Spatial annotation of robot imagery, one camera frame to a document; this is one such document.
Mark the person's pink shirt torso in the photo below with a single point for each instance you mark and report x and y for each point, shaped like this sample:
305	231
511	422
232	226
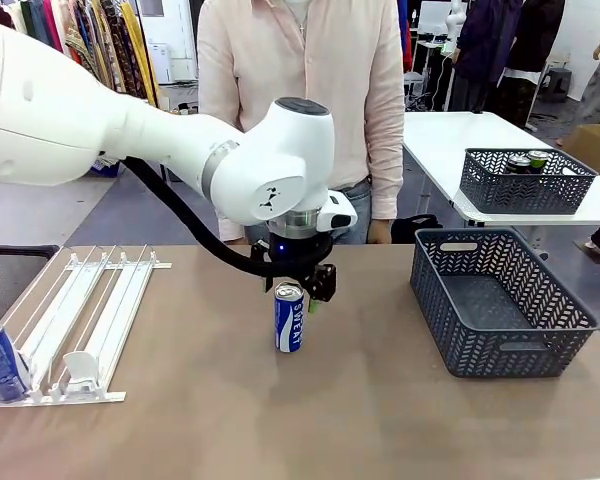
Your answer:
290	65

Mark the person's right forearm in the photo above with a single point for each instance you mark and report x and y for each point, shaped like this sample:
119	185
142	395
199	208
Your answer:
230	231

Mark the gray plastic stool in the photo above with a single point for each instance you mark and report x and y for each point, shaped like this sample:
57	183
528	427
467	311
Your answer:
559	82

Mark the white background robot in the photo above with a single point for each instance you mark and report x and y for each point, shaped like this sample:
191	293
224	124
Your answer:
455	25

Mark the person's left hand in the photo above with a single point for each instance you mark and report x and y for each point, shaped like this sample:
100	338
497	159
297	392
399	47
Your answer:
380	232

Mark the hanging colourful fabrics rack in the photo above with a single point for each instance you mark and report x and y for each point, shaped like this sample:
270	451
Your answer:
105	55

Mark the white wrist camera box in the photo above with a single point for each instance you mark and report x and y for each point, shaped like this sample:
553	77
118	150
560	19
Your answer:
337	215

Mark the black mat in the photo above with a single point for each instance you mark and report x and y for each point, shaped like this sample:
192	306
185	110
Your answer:
10	270

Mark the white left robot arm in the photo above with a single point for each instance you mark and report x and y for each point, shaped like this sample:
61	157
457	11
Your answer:
130	135

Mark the black bag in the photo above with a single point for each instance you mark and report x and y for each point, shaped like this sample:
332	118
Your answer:
412	227

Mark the person's left forearm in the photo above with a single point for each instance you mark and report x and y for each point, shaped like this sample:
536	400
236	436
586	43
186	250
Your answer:
387	190

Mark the white folding table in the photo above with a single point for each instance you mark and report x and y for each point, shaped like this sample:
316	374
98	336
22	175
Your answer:
440	145

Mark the white air purifier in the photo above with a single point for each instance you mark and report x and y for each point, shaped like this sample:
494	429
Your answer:
159	62

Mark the dark clothed mannequin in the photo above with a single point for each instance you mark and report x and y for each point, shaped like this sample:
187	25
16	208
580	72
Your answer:
505	50

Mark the brown cardboard box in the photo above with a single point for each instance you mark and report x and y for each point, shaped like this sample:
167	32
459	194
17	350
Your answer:
595	147

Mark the white can dispenser rack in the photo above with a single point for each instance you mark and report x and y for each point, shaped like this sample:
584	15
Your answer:
115	300

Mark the gray plastic woven basket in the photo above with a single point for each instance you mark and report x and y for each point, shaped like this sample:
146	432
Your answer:
520	192
500	350

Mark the white dispenser pusher plate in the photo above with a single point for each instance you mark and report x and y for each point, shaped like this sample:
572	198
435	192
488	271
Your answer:
82	367

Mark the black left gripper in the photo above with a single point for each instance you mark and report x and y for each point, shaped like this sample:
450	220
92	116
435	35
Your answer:
290	250

